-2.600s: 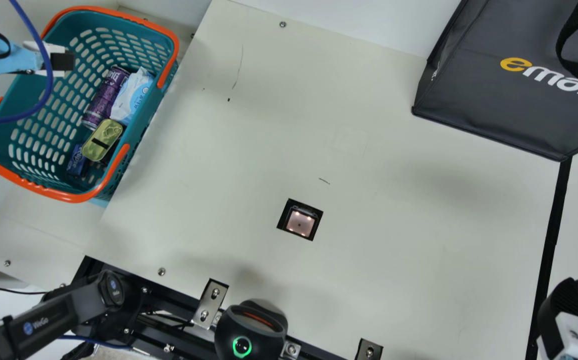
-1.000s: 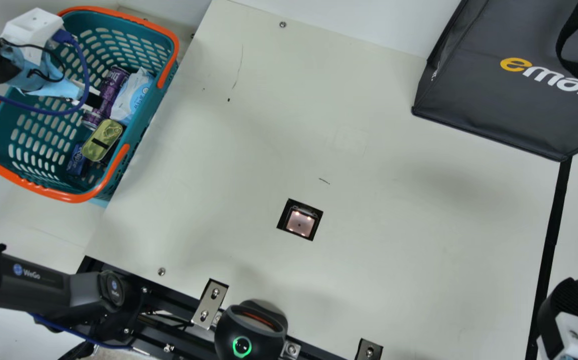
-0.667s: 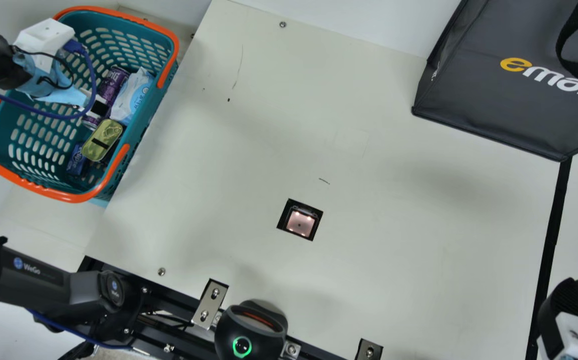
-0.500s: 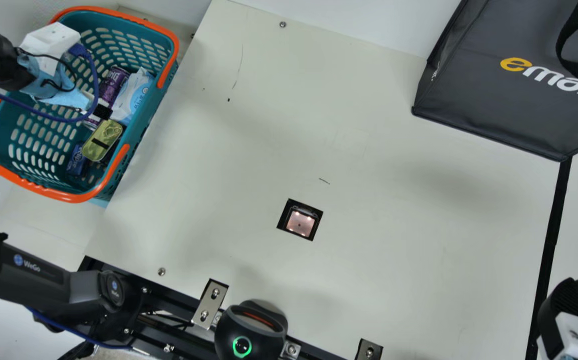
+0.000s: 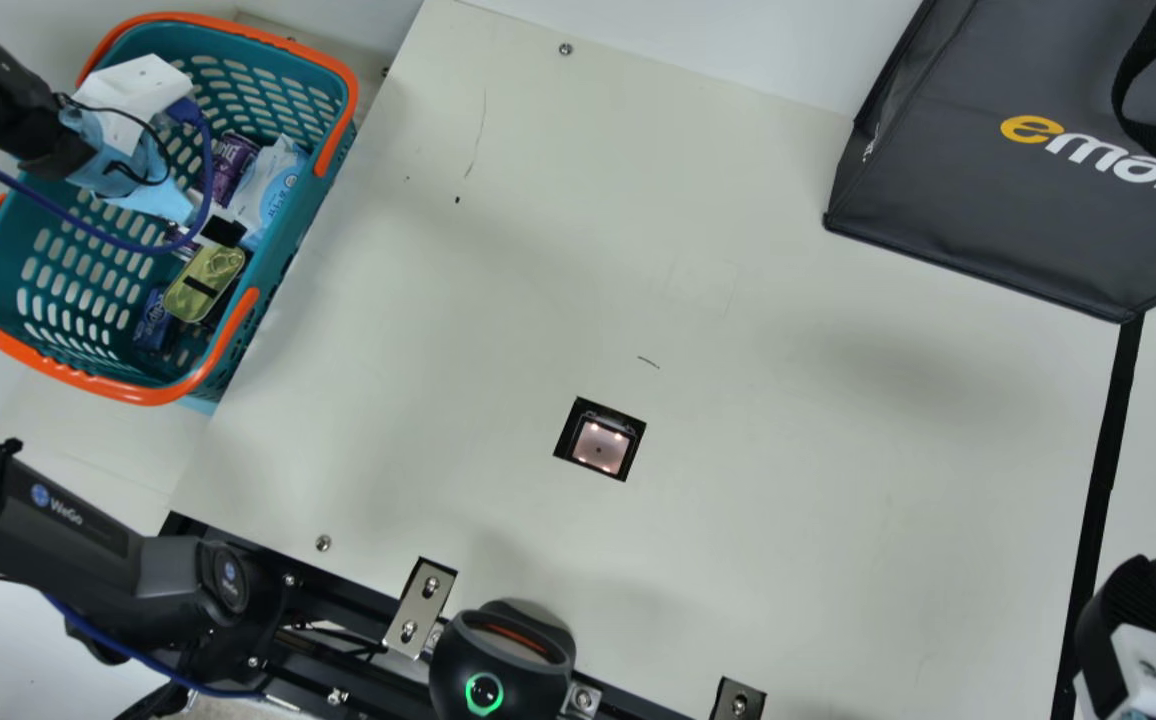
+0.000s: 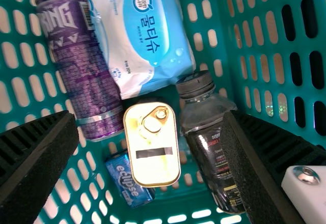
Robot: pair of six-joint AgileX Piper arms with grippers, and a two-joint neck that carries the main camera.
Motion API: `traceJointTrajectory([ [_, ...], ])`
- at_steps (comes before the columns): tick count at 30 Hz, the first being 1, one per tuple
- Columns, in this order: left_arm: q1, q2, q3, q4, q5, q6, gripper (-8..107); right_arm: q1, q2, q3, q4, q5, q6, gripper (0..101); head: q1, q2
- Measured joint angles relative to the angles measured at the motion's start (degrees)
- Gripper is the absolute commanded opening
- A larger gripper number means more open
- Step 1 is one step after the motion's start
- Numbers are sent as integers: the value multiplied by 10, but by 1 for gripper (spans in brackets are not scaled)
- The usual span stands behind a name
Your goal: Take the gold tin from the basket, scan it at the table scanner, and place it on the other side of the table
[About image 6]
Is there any dark coffee bottle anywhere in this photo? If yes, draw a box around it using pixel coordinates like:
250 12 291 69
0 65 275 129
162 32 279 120
175 70 248 215

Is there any purple drink can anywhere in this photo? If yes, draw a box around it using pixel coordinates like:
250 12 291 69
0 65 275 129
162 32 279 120
35 0 125 143

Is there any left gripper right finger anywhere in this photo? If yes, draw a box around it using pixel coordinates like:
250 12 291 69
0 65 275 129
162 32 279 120
221 110 326 224

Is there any small blue mint box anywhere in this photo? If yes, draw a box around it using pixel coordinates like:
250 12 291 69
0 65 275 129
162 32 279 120
104 149 156 206

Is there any blue white wet wipes pack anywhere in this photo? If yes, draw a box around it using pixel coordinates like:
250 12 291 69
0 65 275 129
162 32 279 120
85 0 196 100

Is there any gold rectangular tin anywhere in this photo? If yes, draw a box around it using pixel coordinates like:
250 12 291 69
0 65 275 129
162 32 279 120
123 101 181 188

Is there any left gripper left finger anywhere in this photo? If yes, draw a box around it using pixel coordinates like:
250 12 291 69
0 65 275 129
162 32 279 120
0 110 79 224

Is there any teal shopping basket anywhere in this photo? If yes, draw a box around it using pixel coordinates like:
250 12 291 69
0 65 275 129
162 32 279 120
0 0 326 224

